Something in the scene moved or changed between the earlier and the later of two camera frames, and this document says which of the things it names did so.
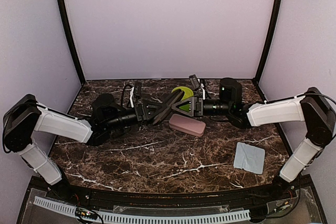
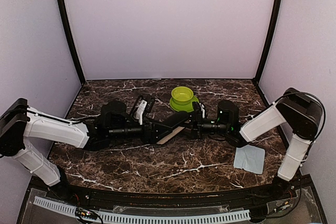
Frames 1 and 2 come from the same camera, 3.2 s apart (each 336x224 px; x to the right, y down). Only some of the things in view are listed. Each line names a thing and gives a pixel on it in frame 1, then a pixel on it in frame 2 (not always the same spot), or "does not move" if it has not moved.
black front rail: [153, 201] does not move
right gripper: [196, 110] → [197, 128]
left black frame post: [67, 23] does not move
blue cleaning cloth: [250, 158] does not move
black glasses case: [176, 97] → [174, 119]
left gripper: [143, 113] → [153, 138]
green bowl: [188, 92] does not move
